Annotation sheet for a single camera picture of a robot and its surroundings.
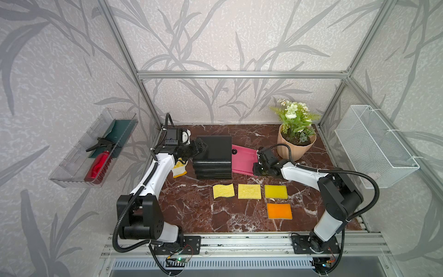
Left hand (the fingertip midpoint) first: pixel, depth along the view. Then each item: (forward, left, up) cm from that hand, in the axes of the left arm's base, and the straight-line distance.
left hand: (202, 148), depth 85 cm
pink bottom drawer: (+4, -22, -18) cm, 28 cm away
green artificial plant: (+11, -46, +10) cm, 48 cm away
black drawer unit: (-8, -7, -1) cm, 10 cm away
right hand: (-3, -26, -14) cm, 30 cm away
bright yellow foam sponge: (-15, -38, -18) cm, 44 cm away
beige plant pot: (+9, -53, -3) cm, 54 cm away
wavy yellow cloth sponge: (-15, -10, -17) cm, 25 cm away
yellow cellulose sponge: (-15, -24, -18) cm, 33 cm away
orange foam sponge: (-25, -38, -18) cm, 49 cm away
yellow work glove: (-1, +16, -19) cm, 25 cm away
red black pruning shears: (-21, +31, +16) cm, 41 cm away
